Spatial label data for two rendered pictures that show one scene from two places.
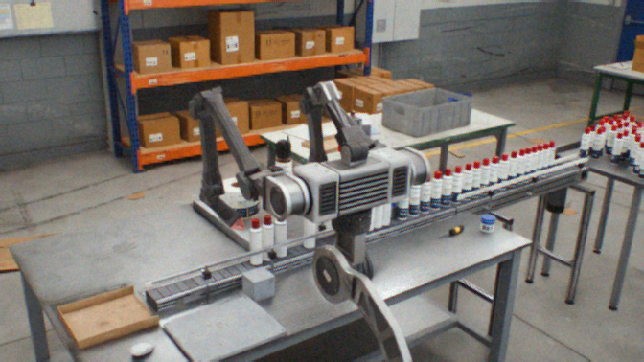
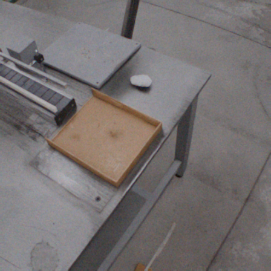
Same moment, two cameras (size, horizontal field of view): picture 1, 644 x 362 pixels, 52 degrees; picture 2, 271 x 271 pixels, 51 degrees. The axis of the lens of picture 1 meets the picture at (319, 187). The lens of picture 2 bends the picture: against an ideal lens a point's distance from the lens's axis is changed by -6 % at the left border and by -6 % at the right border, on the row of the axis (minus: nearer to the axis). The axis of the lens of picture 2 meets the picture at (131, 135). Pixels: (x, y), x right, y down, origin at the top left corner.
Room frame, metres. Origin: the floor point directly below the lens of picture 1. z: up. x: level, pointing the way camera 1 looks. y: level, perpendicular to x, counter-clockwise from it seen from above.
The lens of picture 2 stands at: (2.17, 1.38, 1.67)
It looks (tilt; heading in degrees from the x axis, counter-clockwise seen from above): 56 degrees down; 256
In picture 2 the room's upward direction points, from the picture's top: 7 degrees counter-clockwise
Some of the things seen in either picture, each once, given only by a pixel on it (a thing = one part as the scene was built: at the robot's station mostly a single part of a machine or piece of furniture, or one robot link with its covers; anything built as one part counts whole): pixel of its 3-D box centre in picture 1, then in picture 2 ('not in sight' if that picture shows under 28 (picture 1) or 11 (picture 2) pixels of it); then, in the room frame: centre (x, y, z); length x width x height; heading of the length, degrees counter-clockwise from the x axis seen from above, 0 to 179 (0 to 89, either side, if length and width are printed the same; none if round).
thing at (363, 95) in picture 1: (371, 107); not in sight; (7.19, -0.56, 0.32); 1.20 x 0.83 x 0.64; 33
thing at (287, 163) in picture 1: (284, 166); not in sight; (3.29, 0.19, 1.04); 0.09 x 0.09 x 0.29
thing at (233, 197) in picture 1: (239, 197); not in sight; (3.04, 0.40, 0.95); 0.20 x 0.20 x 0.14
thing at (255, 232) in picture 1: (255, 241); not in sight; (2.50, 0.27, 0.98); 0.05 x 0.05 x 0.20
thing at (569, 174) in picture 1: (512, 245); not in sight; (3.53, -1.16, 0.47); 1.17 x 0.38 x 0.94; 126
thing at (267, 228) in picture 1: (267, 237); not in sight; (2.54, 0.22, 0.98); 0.05 x 0.05 x 0.20
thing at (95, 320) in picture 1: (107, 315); (103, 133); (2.12, 0.79, 0.85); 0.30 x 0.26 x 0.04; 126
